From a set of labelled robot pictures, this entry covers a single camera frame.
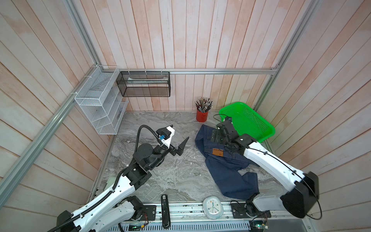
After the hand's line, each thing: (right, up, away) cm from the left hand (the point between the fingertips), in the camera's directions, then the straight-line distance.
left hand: (179, 133), depth 65 cm
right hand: (+23, -2, +18) cm, 29 cm away
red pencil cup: (+16, +17, +38) cm, 45 cm away
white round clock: (+17, -39, +8) cm, 43 cm away
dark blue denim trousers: (+28, -20, +23) cm, 41 cm away
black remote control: (-7, -43, +4) cm, 44 cm away
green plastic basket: (+53, +7, +47) cm, 71 cm away
